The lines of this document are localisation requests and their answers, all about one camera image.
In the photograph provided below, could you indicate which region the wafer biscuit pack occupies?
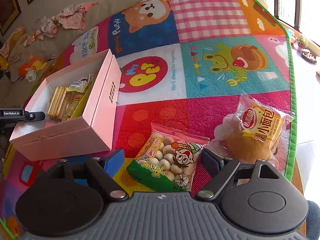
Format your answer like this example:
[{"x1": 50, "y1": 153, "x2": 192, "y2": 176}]
[{"x1": 47, "y1": 86, "x2": 67, "y2": 122}]

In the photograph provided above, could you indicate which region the yellow snack packet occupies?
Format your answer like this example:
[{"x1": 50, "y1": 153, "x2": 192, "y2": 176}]
[{"x1": 62, "y1": 73, "x2": 97, "y2": 122}]

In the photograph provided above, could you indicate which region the pink cardboard box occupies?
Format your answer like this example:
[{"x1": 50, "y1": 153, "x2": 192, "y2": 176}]
[{"x1": 10, "y1": 50, "x2": 121, "y2": 161}]

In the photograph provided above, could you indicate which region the ball biscuits cartoon packet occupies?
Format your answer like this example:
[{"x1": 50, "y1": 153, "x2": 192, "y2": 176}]
[{"x1": 126, "y1": 123, "x2": 209, "y2": 192}]

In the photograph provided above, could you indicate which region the orange yellow plush toy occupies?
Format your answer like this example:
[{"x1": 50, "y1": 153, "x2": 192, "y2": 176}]
[{"x1": 18, "y1": 56, "x2": 47, "y2": 82}]

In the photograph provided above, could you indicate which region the pink baby clothes pile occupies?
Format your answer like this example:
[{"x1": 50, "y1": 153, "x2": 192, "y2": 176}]
[{"x1": 23, "y1": 16, "x2": 60, "y2": 47}]

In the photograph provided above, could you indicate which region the pink checked baby garment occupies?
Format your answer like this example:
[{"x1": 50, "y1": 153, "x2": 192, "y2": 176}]
[{"x1": 55, "y1": 2, "x2": 99, "y2": 30}]

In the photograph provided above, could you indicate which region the colourful cartoon play mat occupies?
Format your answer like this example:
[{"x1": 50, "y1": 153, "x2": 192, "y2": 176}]
[{"x1": 0, "y1": 0, "x2": 298, "y2": 239}]

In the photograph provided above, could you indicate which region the potted plant on floor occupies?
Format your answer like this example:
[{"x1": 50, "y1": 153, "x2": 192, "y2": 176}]
[{"x1": 296, "y1": 35, "x2": 309, "y2": 50}]

